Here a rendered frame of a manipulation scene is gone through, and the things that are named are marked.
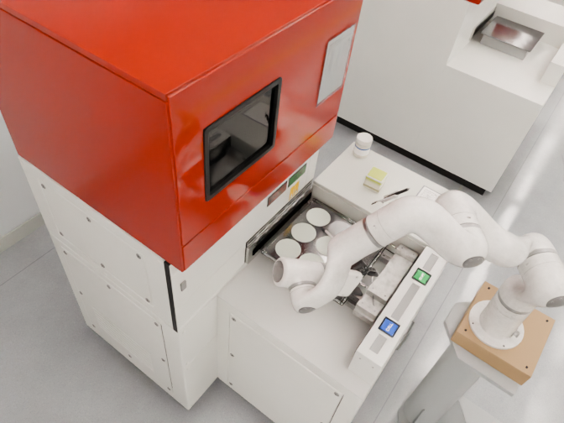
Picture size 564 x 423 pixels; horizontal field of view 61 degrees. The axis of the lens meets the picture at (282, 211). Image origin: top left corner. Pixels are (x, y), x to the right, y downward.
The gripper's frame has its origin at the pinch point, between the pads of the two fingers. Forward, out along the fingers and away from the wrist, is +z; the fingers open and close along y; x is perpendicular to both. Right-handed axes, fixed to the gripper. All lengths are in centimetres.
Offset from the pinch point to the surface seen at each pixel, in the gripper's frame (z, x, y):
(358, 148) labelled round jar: 28, 74, 6
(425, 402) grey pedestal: 75, -6, -65
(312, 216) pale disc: 8, 50, -17
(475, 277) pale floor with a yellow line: 155, 67, -52
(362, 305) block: 14.2, 6.5, -18.6
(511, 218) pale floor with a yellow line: 202, 107, -29
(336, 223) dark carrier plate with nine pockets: 17, 45, -14
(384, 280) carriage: 27.4, 16.8, -15.0
